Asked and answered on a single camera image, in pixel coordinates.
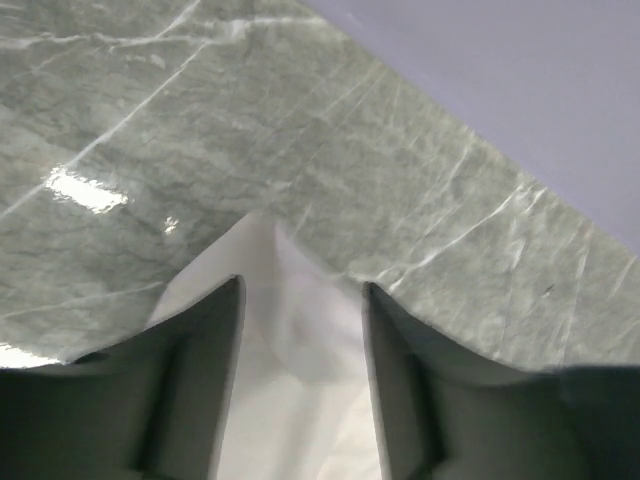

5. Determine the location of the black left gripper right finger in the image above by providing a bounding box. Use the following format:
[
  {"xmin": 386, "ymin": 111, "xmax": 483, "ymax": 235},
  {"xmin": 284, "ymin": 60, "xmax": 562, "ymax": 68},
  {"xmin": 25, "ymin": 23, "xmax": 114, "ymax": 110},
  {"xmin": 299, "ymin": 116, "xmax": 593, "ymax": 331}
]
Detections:
[{"xmin": 363, "ymin": 283, "xmax": 639, "ymax": 479}]

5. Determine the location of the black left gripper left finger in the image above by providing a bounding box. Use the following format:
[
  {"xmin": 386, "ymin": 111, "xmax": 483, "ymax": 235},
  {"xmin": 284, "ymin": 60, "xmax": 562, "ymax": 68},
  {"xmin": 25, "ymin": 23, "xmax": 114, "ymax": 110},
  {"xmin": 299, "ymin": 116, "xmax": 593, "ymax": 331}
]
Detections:
[{"xmin": 1, "ymin": 276, "xmax": 244, "ymax": 479}]

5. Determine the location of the cream white t shirt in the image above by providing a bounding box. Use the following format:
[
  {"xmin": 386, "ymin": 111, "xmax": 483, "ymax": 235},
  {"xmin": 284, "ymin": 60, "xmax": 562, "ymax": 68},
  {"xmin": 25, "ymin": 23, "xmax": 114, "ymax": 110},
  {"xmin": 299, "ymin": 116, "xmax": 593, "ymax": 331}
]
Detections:
[{"xmin": 150, "ymin": 213, "xmax": 382, "ymax": 479}]

